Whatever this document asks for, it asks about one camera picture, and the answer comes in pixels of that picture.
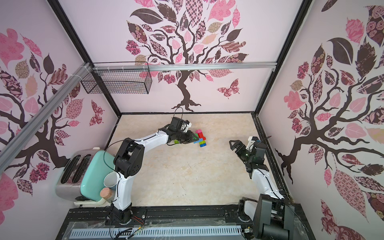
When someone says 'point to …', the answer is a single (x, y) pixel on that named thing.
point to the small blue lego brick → (203, 145)
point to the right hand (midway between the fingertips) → (234, 144)
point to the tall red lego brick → (201, 136)
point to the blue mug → (111, 180)
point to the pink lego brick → (199, 130)
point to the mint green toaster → (81, 179)
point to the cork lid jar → (106, 192)
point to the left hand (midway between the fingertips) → (197, 141)
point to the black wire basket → (118, 78)
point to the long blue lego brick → (200, 140)
